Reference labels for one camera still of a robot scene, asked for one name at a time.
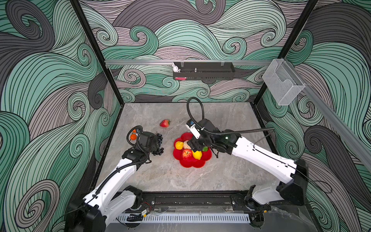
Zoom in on black grape bunch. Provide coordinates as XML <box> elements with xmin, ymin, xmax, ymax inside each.
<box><xmin>152</xmin><ymin>133</ymin><xmax>164</xmax><ymax>156</ymax></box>

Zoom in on yellow lemon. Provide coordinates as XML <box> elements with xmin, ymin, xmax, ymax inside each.
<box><xmin>192</xmin><ymin>151</ymin><xmax>203</xmax><ymax>160</ymax></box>

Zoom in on red apple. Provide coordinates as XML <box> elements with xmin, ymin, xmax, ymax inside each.
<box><xmin>182</xmin><ymin>149</ymin><xmax>193</xmax><ymax>160</ymax></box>

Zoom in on yellow bell pepper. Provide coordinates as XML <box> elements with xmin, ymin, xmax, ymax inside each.
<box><xmin>175</xmin><ymin>141</ymin><xmax>184</xmax><ymax>150</ymax></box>

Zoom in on red flower-shaped fruit bowl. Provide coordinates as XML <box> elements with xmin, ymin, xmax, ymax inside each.
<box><xmin>173</xmin><ymin>132</ymin><xmax>212</xmax><ymax>168</ymax></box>

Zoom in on pale cream pear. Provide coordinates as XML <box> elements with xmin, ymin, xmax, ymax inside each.
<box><xmin>183</xmin><ymin>140</ymin><xmax>191</xmax><ymax>149</ymax></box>

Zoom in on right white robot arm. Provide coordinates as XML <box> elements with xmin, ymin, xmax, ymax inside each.
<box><xmin>186</xmin><ymin>119</ymin><xmax>309</xmax><ymax>210</ymax></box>

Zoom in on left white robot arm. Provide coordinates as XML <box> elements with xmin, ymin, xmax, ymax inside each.
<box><xmin>64</xmin><ymin>126</ymin><xmax>163</xmax><ymax>232</ymax></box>

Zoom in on red strawberry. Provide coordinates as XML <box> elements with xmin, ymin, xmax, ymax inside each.
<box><xmin>160</xmin><ymin>119</ymin><xmax>170</xmax><ymax>128</ymax></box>

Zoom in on small white rabbit figurine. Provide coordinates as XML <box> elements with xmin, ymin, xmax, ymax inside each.
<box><xmin>172</xmin><ymin>62</ymin><xmax>181</xmax><ymax>73</ymax></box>

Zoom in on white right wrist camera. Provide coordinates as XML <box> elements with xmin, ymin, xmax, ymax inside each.
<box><xmin>186</xmin><ymin>119</ymin><xmax>201</xmax><ymax>139</ymax></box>

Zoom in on black wall shelf tray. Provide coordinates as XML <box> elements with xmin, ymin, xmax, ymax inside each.
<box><xmin>173</xmin><ymin>62</ymin><xmax>236</xmax><ymax>82</ymax></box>

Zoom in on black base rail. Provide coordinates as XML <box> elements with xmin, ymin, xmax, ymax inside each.
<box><xmin>142</xmin><ymin>190</ymin><xmax>305</xmax><ymax>212</ymax></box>

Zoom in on white slotted cable duct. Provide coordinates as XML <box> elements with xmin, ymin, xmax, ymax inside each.
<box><xmin>134</xmin><ymin>213</ymin><xmax>250</xmax><ymax>224</ymax></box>

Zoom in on clear plastic wall holder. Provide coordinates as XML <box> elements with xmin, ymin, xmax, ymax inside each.
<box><xmin>262</xmin><ymin>59</ymin><xmax>305</xmax><ymax>106</ymax></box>

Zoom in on aluminium wall rail back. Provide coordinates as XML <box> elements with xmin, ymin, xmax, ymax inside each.
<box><xmin>104</xmin><ymin>60</ymin><xmax>272</xmax><ymax>66</ymax></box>

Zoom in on aluminium wall rail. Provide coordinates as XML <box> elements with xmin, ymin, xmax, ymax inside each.
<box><xmin>287</xmin><ymin>61</ymin><xmax>371</xmax><ymax>170</ymax></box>
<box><xmin>104</xmin><ymin>60</ymin><xmax>272</xmax><ymax>66</ymax></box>

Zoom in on aluminium wall rail right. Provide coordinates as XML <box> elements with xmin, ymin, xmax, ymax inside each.
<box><xmin>287</xmin><ymin>61</ymin><xmax>371</xmax><ymax>170</ymax></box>

